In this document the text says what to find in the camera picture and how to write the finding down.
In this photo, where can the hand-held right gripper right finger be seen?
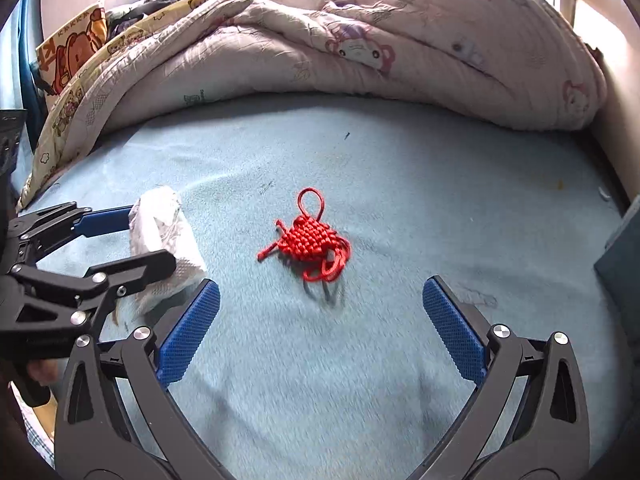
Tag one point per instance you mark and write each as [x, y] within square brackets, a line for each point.
[452, 325]

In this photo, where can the blue curtain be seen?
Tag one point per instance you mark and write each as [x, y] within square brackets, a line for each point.
[20, 60]

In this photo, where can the yellow cloth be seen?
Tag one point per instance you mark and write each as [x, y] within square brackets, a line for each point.
[42, 412]

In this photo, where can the person's left hand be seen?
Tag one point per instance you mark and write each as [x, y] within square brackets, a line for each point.
[42, 371]

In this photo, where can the teal curtain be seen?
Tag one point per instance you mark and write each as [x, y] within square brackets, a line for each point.
[622, 265]

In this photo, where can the dark patterned cloth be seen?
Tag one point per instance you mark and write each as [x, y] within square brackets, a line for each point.
[125, 12]

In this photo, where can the pink cartoon quilt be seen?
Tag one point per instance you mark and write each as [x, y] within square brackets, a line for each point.
[375, 50]

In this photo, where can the white paper tissue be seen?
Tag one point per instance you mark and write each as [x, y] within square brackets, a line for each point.
[160, 240]

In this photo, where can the bed with blue sheet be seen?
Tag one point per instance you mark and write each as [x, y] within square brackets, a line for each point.
[375, 360]

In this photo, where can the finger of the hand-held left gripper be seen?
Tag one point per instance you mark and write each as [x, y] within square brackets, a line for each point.
[105, 222]
[130, 270]

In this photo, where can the orange cartoon pillow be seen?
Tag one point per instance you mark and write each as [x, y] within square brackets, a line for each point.
[65, 55]

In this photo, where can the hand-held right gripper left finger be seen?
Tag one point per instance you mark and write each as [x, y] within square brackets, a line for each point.
[192, 330]

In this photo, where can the yellow cartoon blanket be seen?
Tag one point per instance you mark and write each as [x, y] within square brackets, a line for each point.
[100, 95]

